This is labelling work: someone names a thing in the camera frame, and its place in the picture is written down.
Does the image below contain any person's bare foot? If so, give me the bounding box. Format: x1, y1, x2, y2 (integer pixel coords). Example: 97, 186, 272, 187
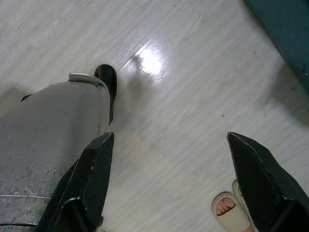
216, 197, 236, 216

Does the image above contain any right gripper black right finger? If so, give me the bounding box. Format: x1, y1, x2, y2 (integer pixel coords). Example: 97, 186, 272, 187
226, 131, 309, 232

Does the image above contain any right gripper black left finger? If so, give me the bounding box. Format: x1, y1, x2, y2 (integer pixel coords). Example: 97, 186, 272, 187
38, 131, 115, 232

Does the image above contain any white slipper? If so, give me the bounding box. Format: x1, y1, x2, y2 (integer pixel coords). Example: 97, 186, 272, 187
211, 191, 252, 232
231, 180, 245, 207

